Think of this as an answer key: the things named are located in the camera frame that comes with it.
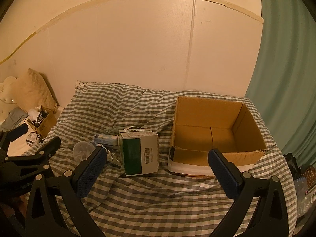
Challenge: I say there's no clear plastic cup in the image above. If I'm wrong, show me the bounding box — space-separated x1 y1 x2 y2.
73 141 95 164

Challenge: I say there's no silver foil packet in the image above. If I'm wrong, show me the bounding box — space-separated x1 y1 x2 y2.
103 146 122 167

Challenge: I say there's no blue white tissue pack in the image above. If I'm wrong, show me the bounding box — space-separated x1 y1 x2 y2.
94 134 118 147

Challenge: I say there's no green white carton box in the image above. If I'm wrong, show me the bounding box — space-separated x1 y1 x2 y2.
118 128 159 177

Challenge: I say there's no small plastic wrapped pack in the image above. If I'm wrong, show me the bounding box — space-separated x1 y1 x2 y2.
26 132 39 147

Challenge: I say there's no blue grey cloth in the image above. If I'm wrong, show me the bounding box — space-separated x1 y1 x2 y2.
1 108 28 132

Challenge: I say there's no small cardboard box with clutter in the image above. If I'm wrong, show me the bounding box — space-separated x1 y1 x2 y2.
27 106 57 137

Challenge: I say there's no beige pillow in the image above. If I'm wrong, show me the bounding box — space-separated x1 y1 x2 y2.
11 68 57 112

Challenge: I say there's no dark clutter at bedside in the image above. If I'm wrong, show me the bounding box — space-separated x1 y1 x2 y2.
284 153 315 218

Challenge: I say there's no checked green white blanket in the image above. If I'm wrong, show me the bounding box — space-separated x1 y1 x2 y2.
22 81 298 237

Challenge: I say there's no patterned pillow under blanket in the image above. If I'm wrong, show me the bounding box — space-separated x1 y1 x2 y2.
74 81 89 92

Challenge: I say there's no large open cardboard box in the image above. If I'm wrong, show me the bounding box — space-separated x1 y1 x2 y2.
168 96 267 176

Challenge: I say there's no teal curtain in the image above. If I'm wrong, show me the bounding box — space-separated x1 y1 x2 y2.
246 0 315 165

